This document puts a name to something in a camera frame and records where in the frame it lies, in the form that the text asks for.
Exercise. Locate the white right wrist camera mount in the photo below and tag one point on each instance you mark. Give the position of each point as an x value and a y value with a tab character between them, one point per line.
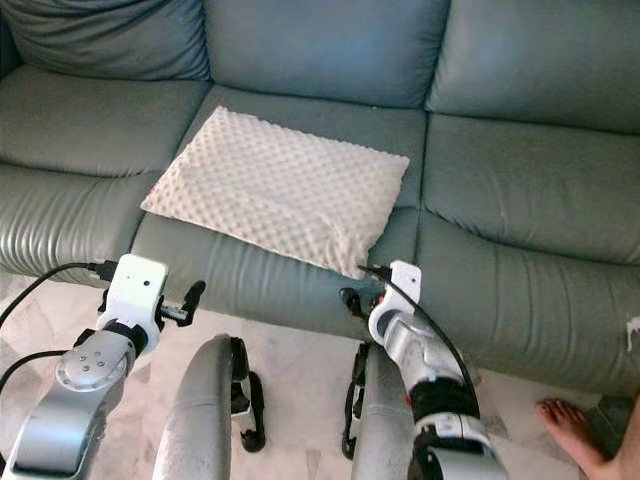
403	283

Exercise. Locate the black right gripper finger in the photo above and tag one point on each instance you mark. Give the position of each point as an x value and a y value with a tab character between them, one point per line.
350	301

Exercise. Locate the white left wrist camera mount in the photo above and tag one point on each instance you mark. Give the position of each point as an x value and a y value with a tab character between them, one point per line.
138	285

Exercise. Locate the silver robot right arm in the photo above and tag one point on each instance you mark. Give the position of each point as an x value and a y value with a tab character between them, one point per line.
420	355

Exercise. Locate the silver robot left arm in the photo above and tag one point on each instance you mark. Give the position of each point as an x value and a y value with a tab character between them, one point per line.
70	400

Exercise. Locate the beige dotted pillow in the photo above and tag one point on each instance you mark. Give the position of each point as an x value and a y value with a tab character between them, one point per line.
275	190

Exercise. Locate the silver robot leg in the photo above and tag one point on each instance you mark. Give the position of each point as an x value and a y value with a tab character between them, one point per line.
385	420
210	410

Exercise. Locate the grey green leather sofa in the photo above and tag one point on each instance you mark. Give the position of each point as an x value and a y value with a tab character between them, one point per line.
510	200

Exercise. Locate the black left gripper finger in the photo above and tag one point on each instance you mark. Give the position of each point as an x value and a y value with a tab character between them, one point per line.
107	298
194	296

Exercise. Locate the silver robot right leg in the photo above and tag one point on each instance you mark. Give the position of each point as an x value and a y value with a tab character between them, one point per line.
385	420

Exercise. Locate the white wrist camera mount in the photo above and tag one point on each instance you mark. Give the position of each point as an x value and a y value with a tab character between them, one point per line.
403	283
138	285

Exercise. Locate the person's bare foot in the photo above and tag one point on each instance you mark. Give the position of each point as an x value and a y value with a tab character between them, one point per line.
575	430

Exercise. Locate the silver robot left leg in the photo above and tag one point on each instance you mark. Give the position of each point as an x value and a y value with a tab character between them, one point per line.
210	410

